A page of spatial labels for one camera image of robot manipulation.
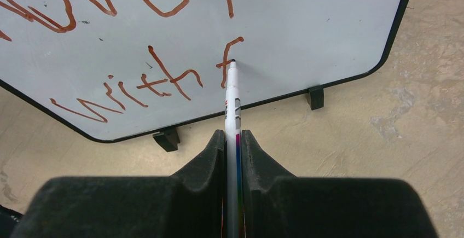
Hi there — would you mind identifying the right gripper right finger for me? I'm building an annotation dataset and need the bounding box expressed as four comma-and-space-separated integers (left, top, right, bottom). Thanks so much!
241, 130, 438, 237

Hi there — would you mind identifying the white whiteboard marker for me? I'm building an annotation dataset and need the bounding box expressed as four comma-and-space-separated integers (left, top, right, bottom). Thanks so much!
224, 60, 245, 237

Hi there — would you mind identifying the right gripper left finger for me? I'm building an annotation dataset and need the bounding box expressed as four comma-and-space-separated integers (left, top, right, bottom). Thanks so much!
11, 130, 224, 237

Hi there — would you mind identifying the black-framed whiteboard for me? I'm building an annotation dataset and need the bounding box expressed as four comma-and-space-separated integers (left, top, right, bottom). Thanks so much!
1, 0, 408, 143

